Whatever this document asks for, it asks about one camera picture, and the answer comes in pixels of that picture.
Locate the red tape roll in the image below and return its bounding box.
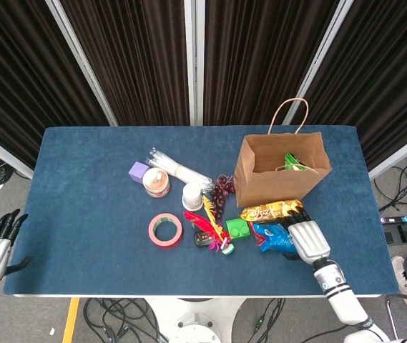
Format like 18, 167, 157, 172
148, 213, 183, 247

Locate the brown paper carrier bag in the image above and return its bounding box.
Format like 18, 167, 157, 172
233, 98, 333, 208

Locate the green toy brick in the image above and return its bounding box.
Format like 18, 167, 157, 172
225, 217, 252, 241

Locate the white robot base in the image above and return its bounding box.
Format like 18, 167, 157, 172
145, 297, 247, 343

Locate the white partition post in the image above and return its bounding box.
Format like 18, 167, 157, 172
184, 0, 206, 126
283, 0, 355, 126
44, 0, 119, 126

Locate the green white snack packet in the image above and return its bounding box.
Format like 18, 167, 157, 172
283, 152, 310, 172

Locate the purple cube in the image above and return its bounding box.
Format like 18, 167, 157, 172
128, 161, 149, 183

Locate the white partition base rail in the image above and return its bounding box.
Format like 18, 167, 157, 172
367, 124, 407, 181
0, 126, 34, 179

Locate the red yellow feather toy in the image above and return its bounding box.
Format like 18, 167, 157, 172
183, 194, 235, 257

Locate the blue snack packet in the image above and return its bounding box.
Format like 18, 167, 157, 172
251, 221, 297, 254

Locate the yellow snack packet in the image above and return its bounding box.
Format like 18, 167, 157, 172
240, 199, 304, 222

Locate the bundle of clear straws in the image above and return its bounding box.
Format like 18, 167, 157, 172
147, 147, 214, 192

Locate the black car key fob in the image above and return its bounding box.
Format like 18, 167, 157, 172
193, 231, 214, 248

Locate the person's light shoe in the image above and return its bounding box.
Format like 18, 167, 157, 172
391, 255, 407, 314

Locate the clear jar of rubber bands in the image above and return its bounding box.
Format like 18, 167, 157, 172
142, 167, 171, 198

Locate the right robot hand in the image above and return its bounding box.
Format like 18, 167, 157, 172
282, 209, 332, 265

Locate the black pleated curtain panel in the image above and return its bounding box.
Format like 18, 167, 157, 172
298, 0, 407, 172
0, 0, 111, 171
59, 0, 191, 126
202, 0, 340, 126

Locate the white paper cup stack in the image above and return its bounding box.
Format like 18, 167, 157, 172
182, 182, 204, 212

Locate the dark red grape bunch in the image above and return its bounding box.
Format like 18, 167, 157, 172
210, 174, 235, 219

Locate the blue table cover cloth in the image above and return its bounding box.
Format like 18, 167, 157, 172
2, 125, 400, 297

